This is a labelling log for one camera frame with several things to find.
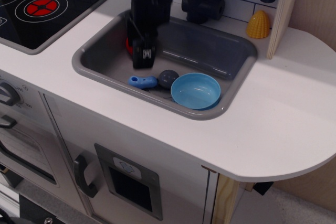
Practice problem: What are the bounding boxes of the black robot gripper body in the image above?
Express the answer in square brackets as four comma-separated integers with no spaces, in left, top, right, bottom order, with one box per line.
[127,0,173,45]

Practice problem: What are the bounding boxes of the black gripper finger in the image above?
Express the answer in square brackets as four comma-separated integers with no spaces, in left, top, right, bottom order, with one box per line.
[132,38,156,69]

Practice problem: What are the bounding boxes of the blue and grey toy spoon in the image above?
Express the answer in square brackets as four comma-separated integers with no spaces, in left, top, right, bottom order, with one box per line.
[128,70,180,89]

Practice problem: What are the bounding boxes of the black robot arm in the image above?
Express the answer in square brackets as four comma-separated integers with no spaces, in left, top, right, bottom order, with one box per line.
[127,0,173,69]

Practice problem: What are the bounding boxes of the grey plastic sink basin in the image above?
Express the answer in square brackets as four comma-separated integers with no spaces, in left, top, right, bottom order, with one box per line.
[72,11,257,120]

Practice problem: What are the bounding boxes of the light blue plastic bowl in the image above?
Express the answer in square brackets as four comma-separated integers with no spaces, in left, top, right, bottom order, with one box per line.
[170,73,221,110]

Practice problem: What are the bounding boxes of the red toy apple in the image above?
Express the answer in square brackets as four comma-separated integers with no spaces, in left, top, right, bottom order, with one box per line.
[125,38,133,55]

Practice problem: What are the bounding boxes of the yellow toy corn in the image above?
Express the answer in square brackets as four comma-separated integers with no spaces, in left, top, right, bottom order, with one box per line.
[246,10,270,39]

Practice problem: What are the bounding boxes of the black toy stovetop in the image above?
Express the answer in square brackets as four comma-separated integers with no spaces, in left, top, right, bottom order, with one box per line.
[1,0,106,55]

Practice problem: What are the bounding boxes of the grey dispenser panel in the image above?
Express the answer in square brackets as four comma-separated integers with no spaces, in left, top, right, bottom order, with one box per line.
[95,144,163,221]

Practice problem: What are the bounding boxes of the grey oven knob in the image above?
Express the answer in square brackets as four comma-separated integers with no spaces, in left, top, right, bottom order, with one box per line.
[1,82,24,106]

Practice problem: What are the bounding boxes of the toy oven door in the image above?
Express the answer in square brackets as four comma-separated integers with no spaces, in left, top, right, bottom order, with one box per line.
[1,111,85,211]

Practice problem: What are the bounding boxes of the grey cabinet door handle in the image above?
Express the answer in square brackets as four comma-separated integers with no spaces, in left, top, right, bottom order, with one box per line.
[73,155,98,198]

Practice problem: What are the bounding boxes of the light wooden side post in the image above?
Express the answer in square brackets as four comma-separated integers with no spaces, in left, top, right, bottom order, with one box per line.
[266,0,295,59]

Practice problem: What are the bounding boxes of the grey oven door handle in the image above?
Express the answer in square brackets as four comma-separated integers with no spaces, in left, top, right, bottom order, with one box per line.
[0,115,17,129]

